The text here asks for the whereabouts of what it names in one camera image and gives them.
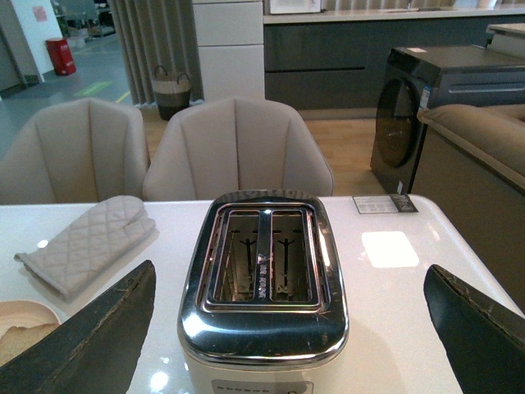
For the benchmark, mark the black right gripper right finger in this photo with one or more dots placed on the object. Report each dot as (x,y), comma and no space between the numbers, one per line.
(483,340)

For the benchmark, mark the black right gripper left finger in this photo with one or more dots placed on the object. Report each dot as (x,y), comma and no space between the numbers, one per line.
(94,351)

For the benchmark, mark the toasted bread slice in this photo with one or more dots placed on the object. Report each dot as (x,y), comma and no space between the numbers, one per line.
(16,340)

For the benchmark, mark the white chrome toaster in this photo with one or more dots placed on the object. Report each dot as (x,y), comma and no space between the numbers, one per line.
(264,308)

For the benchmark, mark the beige round plate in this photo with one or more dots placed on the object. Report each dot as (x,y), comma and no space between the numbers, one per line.
(25,313)

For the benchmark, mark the grey quilted oven mitt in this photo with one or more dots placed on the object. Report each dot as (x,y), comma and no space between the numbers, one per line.
(90,244)

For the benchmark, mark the printed info card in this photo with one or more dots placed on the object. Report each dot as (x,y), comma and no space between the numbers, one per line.
(373,204)

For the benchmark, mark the beige sofa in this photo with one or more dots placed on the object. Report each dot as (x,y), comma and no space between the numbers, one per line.
(472,167)

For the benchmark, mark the beige left dining chair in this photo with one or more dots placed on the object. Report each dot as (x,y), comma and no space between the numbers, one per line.
(86,150)

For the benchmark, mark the beige dining chair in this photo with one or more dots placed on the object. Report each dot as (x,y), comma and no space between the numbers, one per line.
(86,150)
(235,144)

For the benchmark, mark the beige right dining chair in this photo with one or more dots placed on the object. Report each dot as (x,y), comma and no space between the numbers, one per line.
(235,144)

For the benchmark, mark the woven laundry basket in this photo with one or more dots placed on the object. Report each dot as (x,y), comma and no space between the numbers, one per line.
(171,91)

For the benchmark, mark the red box cabinet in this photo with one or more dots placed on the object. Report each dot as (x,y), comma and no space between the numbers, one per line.
(61,57)

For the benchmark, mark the grey kitchen counter cabinet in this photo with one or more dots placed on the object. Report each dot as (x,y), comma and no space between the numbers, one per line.
(335,65)

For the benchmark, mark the white pillar cabinet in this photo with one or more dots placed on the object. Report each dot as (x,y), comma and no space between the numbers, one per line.
(230,46)

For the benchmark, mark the white microwave oven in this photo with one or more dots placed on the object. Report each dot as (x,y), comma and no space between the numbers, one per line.
(286,7)

